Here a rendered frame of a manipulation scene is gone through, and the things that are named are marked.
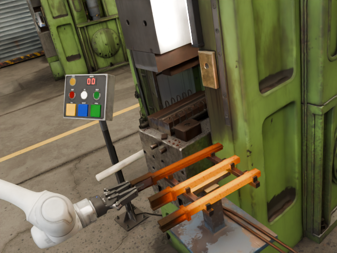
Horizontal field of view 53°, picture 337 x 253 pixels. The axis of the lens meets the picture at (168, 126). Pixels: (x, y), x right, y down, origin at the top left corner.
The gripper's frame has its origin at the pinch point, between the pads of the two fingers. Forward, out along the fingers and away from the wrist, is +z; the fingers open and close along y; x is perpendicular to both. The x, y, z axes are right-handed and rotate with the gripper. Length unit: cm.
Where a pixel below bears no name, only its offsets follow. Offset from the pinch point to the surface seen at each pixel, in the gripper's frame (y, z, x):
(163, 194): 12.6, 2.3, 0.7
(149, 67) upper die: -47, 35, 26
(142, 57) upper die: -51, 35, 30
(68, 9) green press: -530, 132, 16
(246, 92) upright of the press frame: -2, 57, 15
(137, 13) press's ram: -47, 36, 52
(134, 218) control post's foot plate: -98, 18, -99
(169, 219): 24.1, -2.5, 0.2
